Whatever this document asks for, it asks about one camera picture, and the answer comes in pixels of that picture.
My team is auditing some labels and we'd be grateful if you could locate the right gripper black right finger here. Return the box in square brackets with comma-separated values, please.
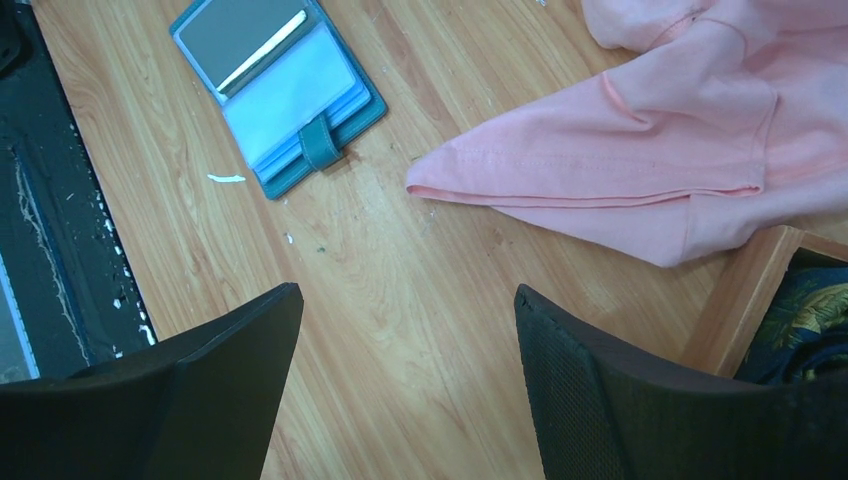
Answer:
[514, 284, 847, 479]

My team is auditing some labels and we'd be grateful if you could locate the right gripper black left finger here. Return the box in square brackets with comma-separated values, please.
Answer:
[1, 283, 304, 479]

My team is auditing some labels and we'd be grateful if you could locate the blue leather card holder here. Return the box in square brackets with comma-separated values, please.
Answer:
[169, 1, 388, 199]

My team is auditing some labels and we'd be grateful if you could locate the black card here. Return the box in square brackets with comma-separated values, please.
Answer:
[172, 1, 313, 96]

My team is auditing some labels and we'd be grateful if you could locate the wooden compartment tray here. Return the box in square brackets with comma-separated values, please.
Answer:
[678, 225, 847, 377]

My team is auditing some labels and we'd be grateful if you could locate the pink cloth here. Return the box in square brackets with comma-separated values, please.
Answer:
[406, 1, 847, 267]

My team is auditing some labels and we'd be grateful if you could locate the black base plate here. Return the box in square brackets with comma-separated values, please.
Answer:
[1, 1, 157, 383]

